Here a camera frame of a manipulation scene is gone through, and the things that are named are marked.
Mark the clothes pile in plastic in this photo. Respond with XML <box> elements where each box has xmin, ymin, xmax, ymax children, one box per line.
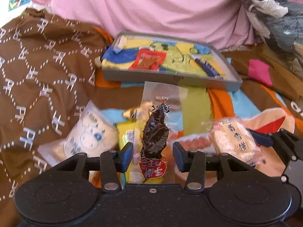
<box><xmin>241</xmin><ymin>0</ymin><xmax>302</xmax><ymax>77</ymax></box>

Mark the dark dried meat packet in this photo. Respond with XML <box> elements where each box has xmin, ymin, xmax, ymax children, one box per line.
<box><xmin>128</xmin><ymin>82</ymin><xmax>187</xmax><ymax>184</ymax></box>

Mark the red snack packet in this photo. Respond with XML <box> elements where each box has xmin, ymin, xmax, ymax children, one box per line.
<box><xmin>130</xmin><ymin>49</ymin><xmax>166</xmax><ymax>70</ymax></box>

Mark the blue white stick sachet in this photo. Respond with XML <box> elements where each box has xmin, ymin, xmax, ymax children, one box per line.
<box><xmin>190</xmin><ymin>54</ymin><xmax>223</xmax><ymax>79</ymax></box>

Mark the yellow biscuit bar packet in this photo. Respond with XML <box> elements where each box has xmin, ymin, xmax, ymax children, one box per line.
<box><xmin>116</xmin><ymin>120</ymin><xmax>166</xmax><ymax>185</ymax></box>

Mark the gold date snack packet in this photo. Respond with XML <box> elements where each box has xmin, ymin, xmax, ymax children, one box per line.
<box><xmin>122</xmin><ymin>101</ymin><xmax>152</xmax><ymax>121</ymax></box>

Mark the brown patterned PF blanket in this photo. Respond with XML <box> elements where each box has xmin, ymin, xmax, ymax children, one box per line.
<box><xmin>1</xmin><ymin>8</ymin><xmax>112</xmax><ymax>226</ymax></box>

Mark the pink bed sheet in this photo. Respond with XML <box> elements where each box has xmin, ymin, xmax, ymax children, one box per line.
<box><xmin>30</xmin><ymin>0</ymin><xmax>303</xmax><ymax>51</ymax></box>

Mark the colourful striped cartoon blanket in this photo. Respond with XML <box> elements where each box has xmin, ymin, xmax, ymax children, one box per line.
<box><xmin>170</xmin><ymin>45</ymin><xmax>302</xmax><ymax>139</ymax></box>

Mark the round rice cracker packet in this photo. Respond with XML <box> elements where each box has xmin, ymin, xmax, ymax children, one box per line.
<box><xmin>201</xmin><ymin>116</ymin><xmax>265</xmax><ymax>166</ymax></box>

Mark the grey cardboard tray box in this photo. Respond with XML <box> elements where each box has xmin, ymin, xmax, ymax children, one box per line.
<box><xmin>101</xmin><ymin>31</ymin><xmax>242</xmax><ymax>91</ymax></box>

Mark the white cow toast packet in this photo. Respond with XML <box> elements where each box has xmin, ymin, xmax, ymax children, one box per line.
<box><xmin>37</xmin><ymin>101</ymin><xmax>118</xmax><ymax>166</ymax></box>

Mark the sausage packet white tray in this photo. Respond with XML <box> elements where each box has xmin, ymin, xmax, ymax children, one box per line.
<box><xmin>173</xmin><ymin>133</ymin><xmax>216</xmax><ymax>156</ymax></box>

